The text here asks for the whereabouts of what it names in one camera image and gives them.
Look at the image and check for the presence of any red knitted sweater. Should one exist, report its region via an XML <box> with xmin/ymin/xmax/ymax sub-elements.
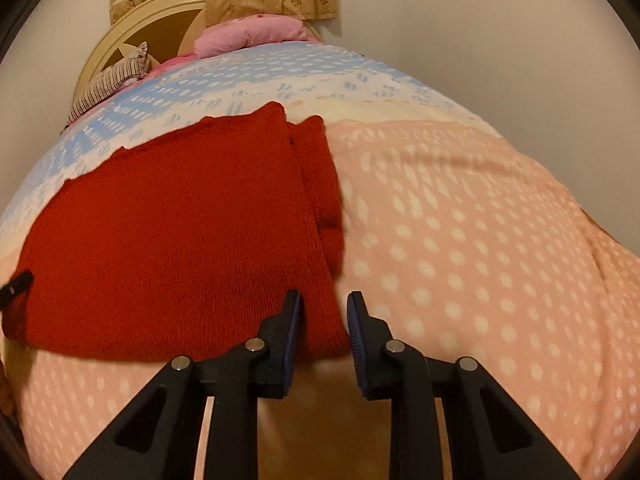
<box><xmin>2</xmin><ymin>102</ymin><xmax>348</xmax><ymax>362</ymax></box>

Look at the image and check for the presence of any person's left hand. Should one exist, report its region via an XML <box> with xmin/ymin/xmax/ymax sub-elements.
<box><xmin>0</xmin><ymin>362</ymin><xmax>15</xmax><ymax>416</ymax></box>

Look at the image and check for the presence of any polka dot bed quilt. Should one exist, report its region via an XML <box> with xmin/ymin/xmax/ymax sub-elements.
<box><xmin>1</xmin><ymin>42</ymin><xmax>639</xmax><ymax>479</ymax></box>

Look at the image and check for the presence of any striped grey pillow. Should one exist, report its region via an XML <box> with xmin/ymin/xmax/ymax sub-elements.
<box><xmin>65</xmin><ymin>41</ymin><xmax>151</xmax><ymax>127</ymax></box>

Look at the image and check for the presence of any pink bed sheet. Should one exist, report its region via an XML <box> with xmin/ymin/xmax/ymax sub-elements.
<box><xmin>144</xmin><ymin>54</ymin><xmax>198</xmax><ymax>79</ymax></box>

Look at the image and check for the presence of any cream wooden headboard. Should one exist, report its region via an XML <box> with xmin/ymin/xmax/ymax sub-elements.
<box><xmin>74</xmin><ymin>0</ymin><xmax>320</xmax><ymax>97</ymax></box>

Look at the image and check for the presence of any pink pillow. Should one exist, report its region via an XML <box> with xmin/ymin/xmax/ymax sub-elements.
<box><xmin>193</xmin><ymin>14</ymin><xmax>319</xmax><ymax>58</ymax></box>

